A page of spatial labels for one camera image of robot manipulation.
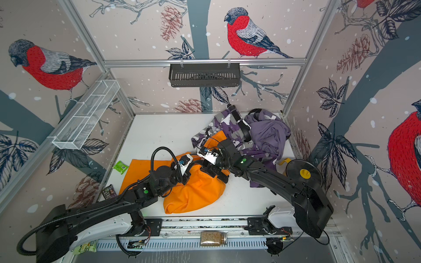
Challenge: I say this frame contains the orange trousers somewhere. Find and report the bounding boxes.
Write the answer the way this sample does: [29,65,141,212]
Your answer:
[119,146,226,214]

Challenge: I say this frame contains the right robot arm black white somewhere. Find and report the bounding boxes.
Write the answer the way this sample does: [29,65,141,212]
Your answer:
[197,139,334,238]

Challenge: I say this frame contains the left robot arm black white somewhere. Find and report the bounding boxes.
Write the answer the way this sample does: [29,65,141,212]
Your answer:
[16,146,193,263]

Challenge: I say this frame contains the purple camouflage trousers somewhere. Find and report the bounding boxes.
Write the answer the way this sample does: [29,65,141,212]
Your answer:
[191,109,277,187]

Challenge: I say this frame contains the small green packet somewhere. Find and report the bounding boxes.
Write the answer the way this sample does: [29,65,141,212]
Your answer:
[113,161,129,174]

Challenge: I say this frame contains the plain purple garment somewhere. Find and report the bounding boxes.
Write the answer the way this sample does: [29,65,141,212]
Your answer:
[244,108,291,161]

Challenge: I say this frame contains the dark candy packet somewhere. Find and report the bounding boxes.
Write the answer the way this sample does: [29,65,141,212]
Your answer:
[101,184,118,200]

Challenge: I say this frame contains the yellow object beside spool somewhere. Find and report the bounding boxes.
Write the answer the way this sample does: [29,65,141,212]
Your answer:
[277,158,292,166]

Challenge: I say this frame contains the jar of grains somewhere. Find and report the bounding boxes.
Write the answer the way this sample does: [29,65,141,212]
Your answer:
[200,231,228,247]

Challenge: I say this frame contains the black spool yellow hub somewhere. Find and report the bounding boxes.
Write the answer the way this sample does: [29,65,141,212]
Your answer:
[285,160,323,186]

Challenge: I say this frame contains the black perforated metal shelf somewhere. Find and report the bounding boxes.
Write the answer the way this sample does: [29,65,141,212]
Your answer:
[169,63,241,88]

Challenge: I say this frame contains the green snack bag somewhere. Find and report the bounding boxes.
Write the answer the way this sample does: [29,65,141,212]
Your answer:
[72,240,98,255]

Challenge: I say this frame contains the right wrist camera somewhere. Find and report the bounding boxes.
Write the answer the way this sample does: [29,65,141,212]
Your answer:
[197,147,219,165]

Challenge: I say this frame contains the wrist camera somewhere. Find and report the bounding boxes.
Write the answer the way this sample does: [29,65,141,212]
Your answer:
[197,147,219,165]
[178,154,193,176]

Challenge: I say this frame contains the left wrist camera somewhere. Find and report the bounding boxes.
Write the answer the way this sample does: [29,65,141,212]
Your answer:
[178,154,193,176]

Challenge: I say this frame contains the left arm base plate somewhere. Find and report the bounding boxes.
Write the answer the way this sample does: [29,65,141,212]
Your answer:
[130,218,163,237]

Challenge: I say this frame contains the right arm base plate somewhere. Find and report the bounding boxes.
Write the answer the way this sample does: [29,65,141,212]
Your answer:
[243,218,293,236]

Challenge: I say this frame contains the horizontal aluminium frame bar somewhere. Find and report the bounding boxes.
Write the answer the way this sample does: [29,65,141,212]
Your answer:
[103,58,307,69]

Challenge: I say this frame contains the white wire mesh basket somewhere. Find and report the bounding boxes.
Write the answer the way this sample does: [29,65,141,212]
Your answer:
[52,80,120,150]

